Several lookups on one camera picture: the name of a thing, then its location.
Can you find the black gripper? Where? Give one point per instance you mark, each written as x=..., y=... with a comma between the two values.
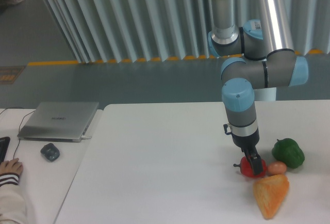
x=247, y=138

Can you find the red toy bell pepper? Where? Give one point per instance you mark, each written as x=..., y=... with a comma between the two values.
x=246, y=169

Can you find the forearm in cream sleeve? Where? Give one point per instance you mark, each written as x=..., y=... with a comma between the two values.
x=13, y=204

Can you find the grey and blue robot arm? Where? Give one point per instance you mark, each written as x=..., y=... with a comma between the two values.
x=260, y=55

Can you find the person's hand on mouse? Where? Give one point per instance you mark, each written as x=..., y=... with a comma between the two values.
x=13, y=166

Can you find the brown toy egg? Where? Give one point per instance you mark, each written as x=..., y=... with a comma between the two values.
x=276, y=168

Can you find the green toy bell pepper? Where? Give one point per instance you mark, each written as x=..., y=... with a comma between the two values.
x=288, y=151

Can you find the orange toy toast slice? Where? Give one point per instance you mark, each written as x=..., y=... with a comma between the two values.
x=269, y=194

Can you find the white folding partition screen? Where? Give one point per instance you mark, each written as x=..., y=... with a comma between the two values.
x=142, y=29

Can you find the silver closed laptop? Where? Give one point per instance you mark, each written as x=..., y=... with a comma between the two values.
x=59, y=121

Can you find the black keyboard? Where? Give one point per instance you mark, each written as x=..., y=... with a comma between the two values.
x=4, y=144

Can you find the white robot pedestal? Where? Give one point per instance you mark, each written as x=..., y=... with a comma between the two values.
x=268, y=94

